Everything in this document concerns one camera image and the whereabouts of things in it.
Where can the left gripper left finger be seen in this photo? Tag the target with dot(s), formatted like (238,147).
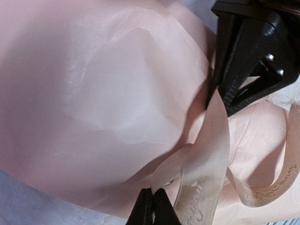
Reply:
(142,211)

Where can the tan ribbon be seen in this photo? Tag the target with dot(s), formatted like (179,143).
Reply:
(208,189)

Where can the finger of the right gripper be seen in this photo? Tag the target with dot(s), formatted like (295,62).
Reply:
(216,58)
(258,53)

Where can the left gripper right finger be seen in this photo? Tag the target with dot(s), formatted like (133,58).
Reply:
(163,209)

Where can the pink wrapping paper sheet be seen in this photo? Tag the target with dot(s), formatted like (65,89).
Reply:
(96,94)

